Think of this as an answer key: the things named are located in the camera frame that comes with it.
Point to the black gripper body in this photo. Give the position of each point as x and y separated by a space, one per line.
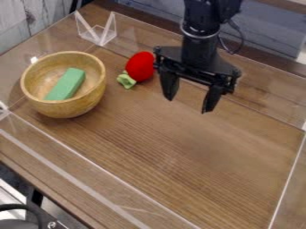
195 61

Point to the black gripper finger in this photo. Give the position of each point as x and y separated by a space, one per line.
169 84
211 98

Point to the green rectangular block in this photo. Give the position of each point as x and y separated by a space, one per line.
67 84

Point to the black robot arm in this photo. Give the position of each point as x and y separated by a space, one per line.
204 15

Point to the brown wooden bowl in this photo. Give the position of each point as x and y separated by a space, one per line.
41 75

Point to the red plush strawberry toy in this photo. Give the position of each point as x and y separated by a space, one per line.
137 70

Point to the blue grey couch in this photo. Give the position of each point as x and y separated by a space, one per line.
270 28

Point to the clear acrylic corner bracket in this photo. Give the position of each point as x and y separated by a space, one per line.
96 34

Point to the black stand with cable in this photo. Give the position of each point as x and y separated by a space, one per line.
21 215

